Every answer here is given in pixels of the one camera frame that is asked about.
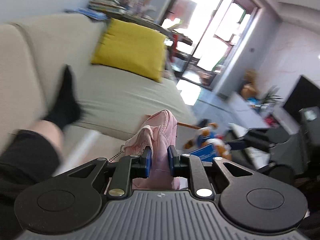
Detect duck plush toy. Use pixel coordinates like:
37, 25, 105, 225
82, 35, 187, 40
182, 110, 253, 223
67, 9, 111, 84
183, 122, 232, 162

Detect pink pouch bag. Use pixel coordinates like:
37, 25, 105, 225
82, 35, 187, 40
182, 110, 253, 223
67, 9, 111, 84
122, 109, 180, 190

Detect white marble coffee table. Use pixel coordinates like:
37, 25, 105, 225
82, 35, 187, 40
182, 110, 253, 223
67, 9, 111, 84
226, 123, 272, 170

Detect white tv cabinet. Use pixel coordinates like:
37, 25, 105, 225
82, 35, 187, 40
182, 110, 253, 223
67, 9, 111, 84
227, 92, 269, 128

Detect orange cardboard box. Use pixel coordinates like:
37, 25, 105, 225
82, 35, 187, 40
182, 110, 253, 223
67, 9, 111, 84
144, 114, 200, 129

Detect green potted plant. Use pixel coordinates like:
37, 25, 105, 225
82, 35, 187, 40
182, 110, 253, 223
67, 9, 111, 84
260, 86, 283, 105

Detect gold vase dried flowers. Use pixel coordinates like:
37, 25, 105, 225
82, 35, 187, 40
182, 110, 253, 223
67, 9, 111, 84
240, 69, 259, 100

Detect black television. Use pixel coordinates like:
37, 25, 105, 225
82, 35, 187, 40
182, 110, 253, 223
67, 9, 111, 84
283, 75, 319, 123

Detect black rolling shelf cart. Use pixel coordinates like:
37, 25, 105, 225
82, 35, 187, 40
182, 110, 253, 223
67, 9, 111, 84
168, 28, 194, 79

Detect person left leg black sock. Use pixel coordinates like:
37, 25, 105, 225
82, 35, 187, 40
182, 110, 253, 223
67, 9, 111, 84
1, 65, 82, 239

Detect yellow cushion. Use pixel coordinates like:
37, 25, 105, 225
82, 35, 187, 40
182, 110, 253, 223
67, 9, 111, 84
91, 18, 166, 83

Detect beige fabric sofa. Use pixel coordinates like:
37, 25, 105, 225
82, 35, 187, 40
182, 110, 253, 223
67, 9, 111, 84
1, 14, 196, 166

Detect stack of books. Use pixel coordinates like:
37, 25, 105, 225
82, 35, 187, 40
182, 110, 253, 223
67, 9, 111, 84
65, 0, 126, 21

